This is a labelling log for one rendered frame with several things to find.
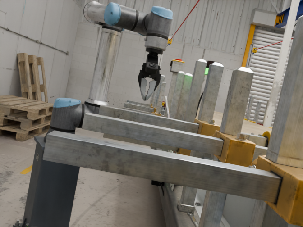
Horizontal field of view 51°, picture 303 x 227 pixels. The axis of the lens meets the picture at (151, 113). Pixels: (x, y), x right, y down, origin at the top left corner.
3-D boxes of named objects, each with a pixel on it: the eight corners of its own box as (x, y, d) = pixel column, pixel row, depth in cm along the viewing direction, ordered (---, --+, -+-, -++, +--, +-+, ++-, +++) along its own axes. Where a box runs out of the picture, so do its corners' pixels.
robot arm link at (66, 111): (48, 122, 194) (53, 94, 193) (75, 126, 202) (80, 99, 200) (51, 127, 181) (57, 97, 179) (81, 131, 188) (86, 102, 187)
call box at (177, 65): (170, 72, 188) (173, 59, 187) (169, 72, 195) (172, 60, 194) (182, 74, 188) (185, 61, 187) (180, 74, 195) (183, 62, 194)
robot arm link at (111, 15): (81, -2, 186) (112, -3, 127) (102, 5, 191) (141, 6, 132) (77, 18, 189) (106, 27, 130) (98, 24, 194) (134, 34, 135)
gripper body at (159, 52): (157, 80, 137) (162, 52, 136) (158, 80, 128) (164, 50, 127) (139, 77, 136) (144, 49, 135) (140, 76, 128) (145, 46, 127)
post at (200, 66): (170, 187, 117) (198, 58, 114) (169, 184, 121) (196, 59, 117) (180, 188, 118) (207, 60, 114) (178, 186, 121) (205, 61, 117)
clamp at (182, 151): (178, 156, 109) (181, 142, 109) (174, 148, 123) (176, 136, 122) (194, 160, 109) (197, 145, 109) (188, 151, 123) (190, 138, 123)
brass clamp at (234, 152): (221, 164, 59) (227, 138, 58) (205, 149, 72) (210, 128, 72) (253, 170, 59) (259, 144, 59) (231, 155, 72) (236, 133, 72)
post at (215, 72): (177, 224, 93) (212, 61, 89) (176, 219, 96) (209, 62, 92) (189, 226, 93) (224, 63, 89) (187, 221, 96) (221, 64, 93)
